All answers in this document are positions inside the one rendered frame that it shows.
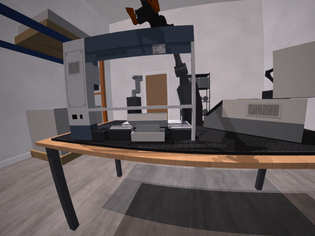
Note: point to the white thermal cycler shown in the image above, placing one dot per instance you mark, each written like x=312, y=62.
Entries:
x=283, y=119

